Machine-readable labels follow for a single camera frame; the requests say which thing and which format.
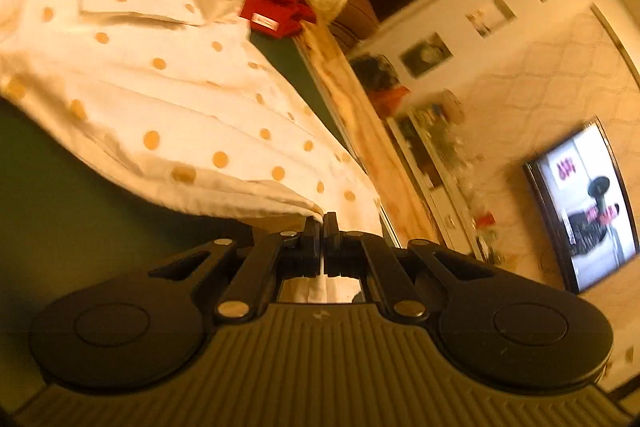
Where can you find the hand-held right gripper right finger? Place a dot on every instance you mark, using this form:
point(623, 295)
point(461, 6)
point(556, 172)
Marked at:
point(331, 252)

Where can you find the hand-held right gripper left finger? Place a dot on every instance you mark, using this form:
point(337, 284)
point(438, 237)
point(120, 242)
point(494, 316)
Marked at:
point(311, 249)

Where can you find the white polka dot shirt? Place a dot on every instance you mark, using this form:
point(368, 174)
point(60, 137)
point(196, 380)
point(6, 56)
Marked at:
point(175, 107)

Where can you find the white television cabinet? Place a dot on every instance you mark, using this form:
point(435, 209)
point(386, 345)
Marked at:
point(440, 197)

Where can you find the red cup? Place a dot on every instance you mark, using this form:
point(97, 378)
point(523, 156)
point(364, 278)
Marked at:
point(485, 220)

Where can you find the orange bag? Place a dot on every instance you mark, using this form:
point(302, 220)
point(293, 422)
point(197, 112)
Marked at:
point(392, 99)

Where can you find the black bag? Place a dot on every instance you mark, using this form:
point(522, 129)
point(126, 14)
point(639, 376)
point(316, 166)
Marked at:
point(375, 72)

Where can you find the wall poster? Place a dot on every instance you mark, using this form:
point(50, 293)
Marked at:
point(426, 55)

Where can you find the wall television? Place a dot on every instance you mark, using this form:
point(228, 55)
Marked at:
point(585, 202)

